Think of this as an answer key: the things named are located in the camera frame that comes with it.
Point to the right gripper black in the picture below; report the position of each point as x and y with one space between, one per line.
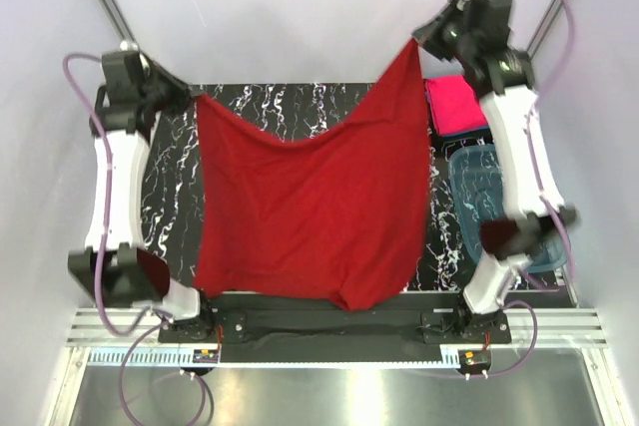
434 35

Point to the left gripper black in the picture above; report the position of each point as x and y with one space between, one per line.
175 88

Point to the red t shirt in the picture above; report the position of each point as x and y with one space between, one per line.
341 216

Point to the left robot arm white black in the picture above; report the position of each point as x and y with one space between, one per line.
113 266

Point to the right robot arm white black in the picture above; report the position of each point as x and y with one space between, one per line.
476 34

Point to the folded pink t shirt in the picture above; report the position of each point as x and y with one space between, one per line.
456 107

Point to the clear blue plastic bin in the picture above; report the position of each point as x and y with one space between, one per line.
477 190

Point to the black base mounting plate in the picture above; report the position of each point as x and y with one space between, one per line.
254 322

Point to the aluminium front rail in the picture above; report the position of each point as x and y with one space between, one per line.
550 327

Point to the white slotted cable duct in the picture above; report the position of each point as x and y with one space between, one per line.
425 356

